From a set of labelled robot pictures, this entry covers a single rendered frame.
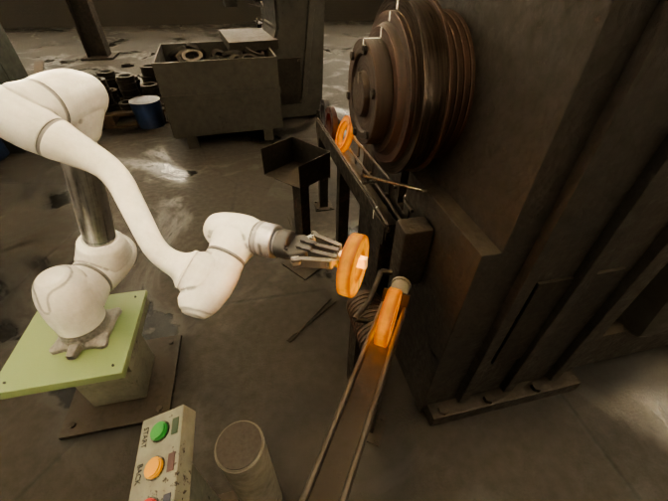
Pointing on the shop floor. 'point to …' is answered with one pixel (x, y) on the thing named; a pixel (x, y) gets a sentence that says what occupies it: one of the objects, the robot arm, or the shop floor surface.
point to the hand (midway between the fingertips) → (353, 259)
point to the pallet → (120, 92)
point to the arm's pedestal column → (127, 393)
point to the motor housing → (359, 325)
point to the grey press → (288, 50)
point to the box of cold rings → (218, 89)
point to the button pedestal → (180, 484)
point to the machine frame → (537, 202)
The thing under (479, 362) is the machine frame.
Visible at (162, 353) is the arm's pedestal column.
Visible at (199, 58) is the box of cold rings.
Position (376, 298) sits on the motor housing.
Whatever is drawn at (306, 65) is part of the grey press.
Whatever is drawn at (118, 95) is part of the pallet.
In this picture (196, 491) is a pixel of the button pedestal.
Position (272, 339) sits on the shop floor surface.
